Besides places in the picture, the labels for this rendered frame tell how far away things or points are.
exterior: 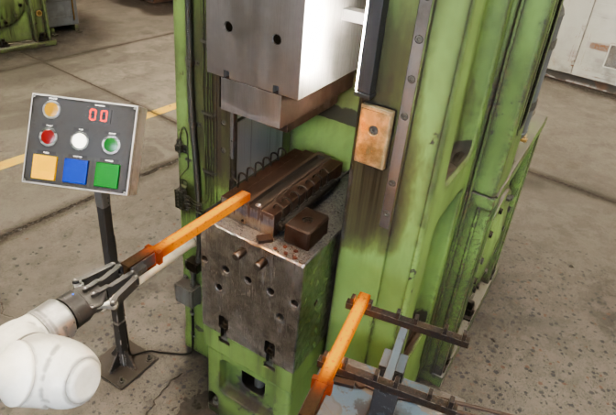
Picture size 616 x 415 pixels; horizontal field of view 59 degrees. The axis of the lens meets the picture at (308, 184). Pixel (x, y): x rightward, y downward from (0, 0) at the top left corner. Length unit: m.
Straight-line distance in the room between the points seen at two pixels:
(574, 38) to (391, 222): 5.24
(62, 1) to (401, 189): 5.70
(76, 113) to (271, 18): 0.74
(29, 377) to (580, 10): 6.19
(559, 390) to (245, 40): 2.03
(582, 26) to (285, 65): 5.42
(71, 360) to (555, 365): 2.28
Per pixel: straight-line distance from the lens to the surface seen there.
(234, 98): 1.52
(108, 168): 1.78
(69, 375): 0.98
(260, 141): 1.91
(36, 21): 6.39
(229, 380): 2.22
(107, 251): 2.12
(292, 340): 1.76
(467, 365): 2.69
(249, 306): 1.78
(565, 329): 3.07
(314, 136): 2.01
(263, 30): 1.41
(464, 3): 1.33
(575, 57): 6.67
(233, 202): 1.52
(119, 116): 1.79
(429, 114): 1.41
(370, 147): 1.48
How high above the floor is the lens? 1.89
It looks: 31 degrees down
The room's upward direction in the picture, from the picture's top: 5 degrees clockwise
